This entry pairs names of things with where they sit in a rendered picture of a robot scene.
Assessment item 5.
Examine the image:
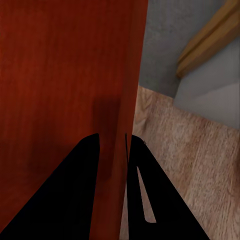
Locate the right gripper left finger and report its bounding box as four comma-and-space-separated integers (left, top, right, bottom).
0, 133, 100, 240

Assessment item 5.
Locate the storage box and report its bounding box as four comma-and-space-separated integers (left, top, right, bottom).
0, 0, 148, 240

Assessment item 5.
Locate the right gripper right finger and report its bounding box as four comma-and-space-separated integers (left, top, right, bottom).
126, 135, 210, 240

